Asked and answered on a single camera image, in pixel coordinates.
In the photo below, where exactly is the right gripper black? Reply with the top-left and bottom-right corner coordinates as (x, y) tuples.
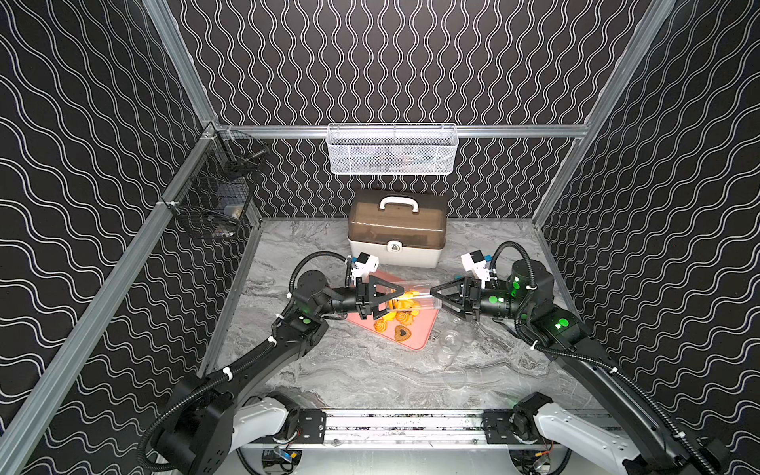
(431, 279), (534, 325)

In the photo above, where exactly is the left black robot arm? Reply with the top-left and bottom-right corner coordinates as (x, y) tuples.
(137, 251), (405, 474)

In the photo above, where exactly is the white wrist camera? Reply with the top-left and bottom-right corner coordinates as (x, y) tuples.
(350, 253), (379, 284)
(460, 249), (491, 285)

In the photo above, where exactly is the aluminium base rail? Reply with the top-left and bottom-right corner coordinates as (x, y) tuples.
(236, 408), (648, 449)

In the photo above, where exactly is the white wire wall basket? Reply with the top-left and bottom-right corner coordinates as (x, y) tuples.
(326, 123), (459, 175)

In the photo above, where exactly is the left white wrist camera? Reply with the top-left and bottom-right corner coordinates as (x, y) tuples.
(350, 253), (379, 284)

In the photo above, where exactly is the clear cookie jar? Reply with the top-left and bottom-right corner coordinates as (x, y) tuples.
(385, 282), (441, 317)
(435, 330), (463, 367)

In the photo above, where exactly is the orange swirl cookie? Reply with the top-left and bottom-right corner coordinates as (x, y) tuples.
(396, 312), (415, 326)
(373, 319), (389, 333)

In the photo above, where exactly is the black wire wall basket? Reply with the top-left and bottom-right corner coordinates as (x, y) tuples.
(168, 124), (270, 241)

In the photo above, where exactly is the pink plastic tray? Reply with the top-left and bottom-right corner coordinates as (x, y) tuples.
(348, 271), (441, 350)

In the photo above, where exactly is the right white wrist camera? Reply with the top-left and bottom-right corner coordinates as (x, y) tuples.
(460, 249), (491, 285)

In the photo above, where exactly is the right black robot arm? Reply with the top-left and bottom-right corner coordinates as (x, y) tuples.
(431, 241), (730, 474)

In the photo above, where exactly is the brown white storage box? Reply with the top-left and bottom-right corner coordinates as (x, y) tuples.
(348, 189), (448, 268)

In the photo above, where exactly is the brown heart cookie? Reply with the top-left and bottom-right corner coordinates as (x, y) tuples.
(394, 325), (413, 342)

